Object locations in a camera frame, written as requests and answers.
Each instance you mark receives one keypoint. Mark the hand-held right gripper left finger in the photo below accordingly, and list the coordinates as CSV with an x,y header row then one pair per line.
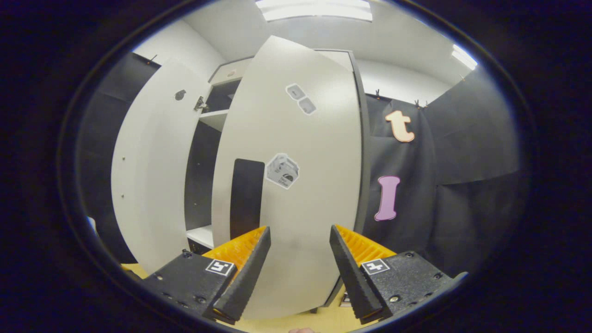
x,y
245,282

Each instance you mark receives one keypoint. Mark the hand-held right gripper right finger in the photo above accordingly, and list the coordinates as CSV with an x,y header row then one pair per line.
x,y
356,282

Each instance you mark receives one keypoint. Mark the white cabinet door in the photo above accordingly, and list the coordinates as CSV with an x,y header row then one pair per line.
x,y
152,175
314,208

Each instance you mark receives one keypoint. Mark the white shoe cabinet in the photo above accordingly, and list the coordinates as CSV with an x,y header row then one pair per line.
x,y
201,185

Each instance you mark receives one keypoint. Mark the small white printed box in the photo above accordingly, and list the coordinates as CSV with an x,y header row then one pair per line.
x,y
344,300

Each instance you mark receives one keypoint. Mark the black backdrop cloth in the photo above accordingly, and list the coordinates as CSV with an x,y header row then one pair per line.
x,y
462,208

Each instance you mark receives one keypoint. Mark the small ceiling light panel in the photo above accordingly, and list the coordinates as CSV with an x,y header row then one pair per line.
x,y
464,57

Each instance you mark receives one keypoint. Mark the long ceiling light panel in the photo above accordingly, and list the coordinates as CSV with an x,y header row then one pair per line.
x,y
314,10

